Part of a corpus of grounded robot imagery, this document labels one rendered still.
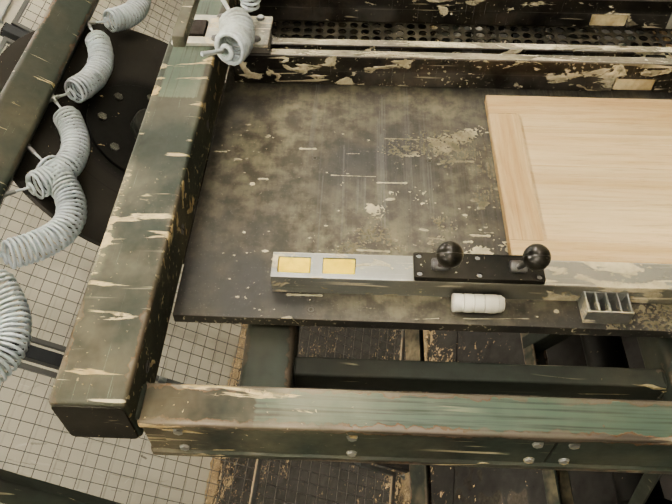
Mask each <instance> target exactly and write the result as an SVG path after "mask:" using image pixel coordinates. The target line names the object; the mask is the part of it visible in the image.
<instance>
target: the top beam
mask: <svg viewBox="0 0 672 504"><path fill-rule="evenodd" d="M225 11H227V10H226V8H225V7H224V5H223V3H222V2H221V0H200V1H199V4H198V7H197V11H196V15H218V14H221V13H222V14H223V13H224V12H225ZM171 42H172V38H170V41H169V44H168V47H167V50H166V53H165V56H164V59H163V62H162V65H161V68H160V71H159V74H158V77H157V80H156V83H155V86H154V89H153V92H152V95H151V98H150V100H149V103H148V106H147V109H146V112H145V115H144V118H143V121H142V124H141V127H140V130H139V133H138V136H137V139H136V142H135V145H134V148H133V151H132V154H131V157H130V160H129V163H128V166H127V169H126V172H125V175H124V178H123V181H122V184H121V187H120V190H119V193H118V196H117V198H116V201H115V204H114V207H113V210H112V213H111V216H110V219H109V222H108V225H107V228H106V231H105V234H104V237H103V240H102V243H101V246H100V249H99V252H98V255H97V258H96V261H95V264H94V267H93V270H92V273H91V276H90V279H89V282H88V285H87V288H86V291H85V294H84V297H83V299H82V302H81V305H80V308H79V311H78V314H77V317H76V320H75V323H74V326H73V329H72V332H71V335H70V338H69V341H68V344H67V347H66V350H65V353H64V356H63V359H62V362H61V365H60V368H59V371H58V374H57V377H56V380H55V383H54V386H53V389H52V392H51V395H50V397H49V404H50V405H51V409H52V410H53V411H54V413H55V414H56V415H57V417H58V418H59V420H60V421H61V422H62V424H63V425H64V426H65V428H66V429H67V430H68V432H69V433H70V434H71V435H72V436H75V437H98V438H125V439H137V438H138V437H140V436H142V435H143V432H144V430H143V428H140V427H139V426H138V424H137V420H136V419H135V415H136V411H137V407H138V402H139V399H140V394H141V390H142V386H143V383H145V384H146V382H147V381H148V382H149V383H155V380H156V376H157V372H158V367H159V363H160V359H161V354H162V350H163V346H164V341H165V337H166V333H167V328H168V324H169V320H170V315H171V311H172V307H173V302H174V298H175V294H176V290H177V285H178V281H179V277H180V272H181V268H182V264H183V259H184V255H185V251H186V246H187V242H188V238H189V233H190V229H191V225H192V220H193V216H194V212H195V207H196V203H197V199H198V195H199V190H200V186H201V182H202V177H203V173H204V169H205V164H206V160H207V156H208V151H209V147H210V143H211V138H212V134H213V130H214V125H215V121H216V117H217V112H218V108H219V104H220V100H221V95H222V91H223V87H224V82H225V78H226V74H227V69H228V64H226V63H225V62H223V61H222V60H221V59H220V58H219V56H218V55H217V54H216V55H209V56H201V54H200V53H201V51H208V50H215V46H185V47H174V46H173V45H172V44H171Z"/></svg>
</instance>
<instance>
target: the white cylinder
mask: <svg viewBox="0 0 672 504"><path fill-rule="evenodd" d="M504 310H505V298H504V297H502V295H497V294H484V295H483V294H472V293H463V294H462V293H452V295H451V311H452V312H463V313H472V312H473V313H493V314H496V313H502V311H504Z"/></svg>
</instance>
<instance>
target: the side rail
mask: <svg viewBox="0 0 672 504"><path fill-rule="evenodd" d="M137 424H138V426H139V427H140V428H143V430H144V432H145V434H146V435H147V437H148V439H149V441H150V443H151V450H152V452H153V454H155V455H173V456H199V457H226V458H252V459H279V460H305V461H332V462H359V463H385V464H412V465H438V466H465V467H491V468H518V469H544V470H571V471H598V472H624V473H651V474H672V401H654V400H626V399H597V398H569V397H541V396H512V395H484V394H455V393H427V392H398V391H370V390H342V389H313V388H285V387H256V386H228V385H200V384H171V383H147V390H146V393H145V397H144V402H143V406H142V410H141V414H140V418H139V419H137Z"/></svg>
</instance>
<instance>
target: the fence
mask: <svg viewBox="0 0 672 504"><path fill-rule="evenodd" d="M279 257H293V258H311V267H310V273H292V272H278V263H279ZM324 258H326V259H355V274H324V273H323V259H324ZM544 273H545V278H546V281H545V284H544V285H535V284H503V283H471V282H440V281H415V280H414V274H413V256H395V255H362V254H330V253H297V252H273V260H272V268H271V276H270V277H271V285H272V291H276V292H307V293H338V294H370V295H401V296H432V297H451V295H452V293H462V294H463V293H472V294H483V295H484V294H497V295H502V297H504V298H505V299H526V300H558V301H578V300H579V298H580V296H581V294H582V292H583V291H598V292H629V298H630V301H631V303H652V304H672V264H657V263H624V262H591V261H558V260H551V261H550V264H549V265H548V266H547V267H546V268H545V269H544Z"/></svg>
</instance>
